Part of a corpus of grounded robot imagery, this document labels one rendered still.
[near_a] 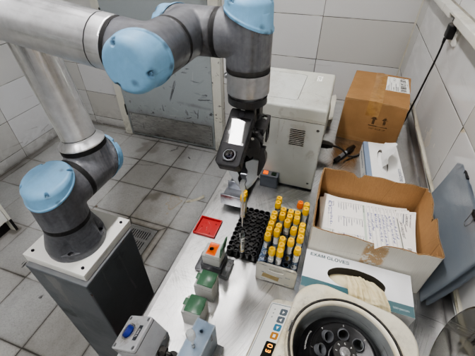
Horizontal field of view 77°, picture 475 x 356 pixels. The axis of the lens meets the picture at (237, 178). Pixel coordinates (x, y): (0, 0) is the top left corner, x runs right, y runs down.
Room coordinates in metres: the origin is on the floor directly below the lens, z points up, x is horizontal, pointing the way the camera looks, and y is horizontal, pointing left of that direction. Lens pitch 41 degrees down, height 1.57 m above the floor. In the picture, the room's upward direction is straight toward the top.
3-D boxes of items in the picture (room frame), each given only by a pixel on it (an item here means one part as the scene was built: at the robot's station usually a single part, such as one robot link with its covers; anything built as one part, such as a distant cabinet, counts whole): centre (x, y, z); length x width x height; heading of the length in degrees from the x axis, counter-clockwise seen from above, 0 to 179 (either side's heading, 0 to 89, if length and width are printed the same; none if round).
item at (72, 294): (0.52, 0.44, 0.44); 0.20 x 0.20 x 0.87; 71
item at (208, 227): (0.58, 0.09, 0.88); 0.07 x 0.07 x 0.01; 71
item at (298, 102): (0.91, -0.16, 1.03); 0.31 x 0.27 x 0.30; 161
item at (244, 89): (0.50, -0.02, 1.36); 0.08 x 0.08 x 0.05
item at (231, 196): (0.75, -0.01, 0.92); 0.21 x 0.07 x 0.05; 161
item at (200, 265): (0.45, 0.06, 0.89); 0.09 x 0.05 x 0.04; 71
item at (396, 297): (0.36, -0.27, 0.92); 0.24 x 0.12 x 0.10; 71
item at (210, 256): (0.45, 0.06, 0.92); 0.05 x 0.04 x 0.06; 71
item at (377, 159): (0.83, -0.51, 0.94); 0.22 x 0.12 x 0.13; 165
